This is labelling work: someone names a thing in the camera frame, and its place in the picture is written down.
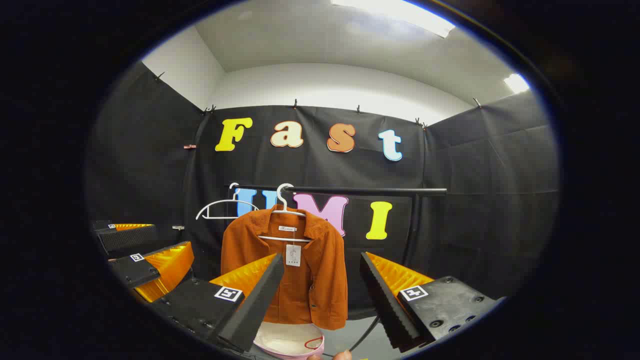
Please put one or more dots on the white plastic clothes hanger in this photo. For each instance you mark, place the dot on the white plastic clothes hanger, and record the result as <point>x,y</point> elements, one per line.
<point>234,201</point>
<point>284,205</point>

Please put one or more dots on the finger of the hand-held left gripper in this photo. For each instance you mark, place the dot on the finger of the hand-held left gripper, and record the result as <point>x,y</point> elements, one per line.
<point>140,270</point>
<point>127,239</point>

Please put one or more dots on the small ceiling light panel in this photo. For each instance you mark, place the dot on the small ceiling light panel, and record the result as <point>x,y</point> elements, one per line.
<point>516,83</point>

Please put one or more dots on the white paper hang tag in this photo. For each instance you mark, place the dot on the white paper hang tag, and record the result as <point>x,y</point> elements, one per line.
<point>293,256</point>

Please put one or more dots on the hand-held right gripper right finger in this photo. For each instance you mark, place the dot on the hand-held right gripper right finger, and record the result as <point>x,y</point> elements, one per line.
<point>385,305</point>

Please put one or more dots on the black clothes rack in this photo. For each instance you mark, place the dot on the black clothes rack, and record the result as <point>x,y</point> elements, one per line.
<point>380,191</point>

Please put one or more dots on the long ceiling light panel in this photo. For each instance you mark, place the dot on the long ceiling light panel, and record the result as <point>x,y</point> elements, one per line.
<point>400,12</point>

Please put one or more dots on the black backdrop cloth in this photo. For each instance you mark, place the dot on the black backdrop cloth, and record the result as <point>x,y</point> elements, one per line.
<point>310,170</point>

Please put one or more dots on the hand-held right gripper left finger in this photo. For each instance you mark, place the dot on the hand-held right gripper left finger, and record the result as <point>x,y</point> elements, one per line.
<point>255,305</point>

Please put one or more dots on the white pink laundry hamper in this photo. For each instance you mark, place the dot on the white pink laundry hamper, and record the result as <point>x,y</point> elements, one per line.
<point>285,342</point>

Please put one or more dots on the row of black backdrop clips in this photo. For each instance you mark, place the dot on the row of black backdrop clips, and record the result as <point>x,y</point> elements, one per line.
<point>295,104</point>

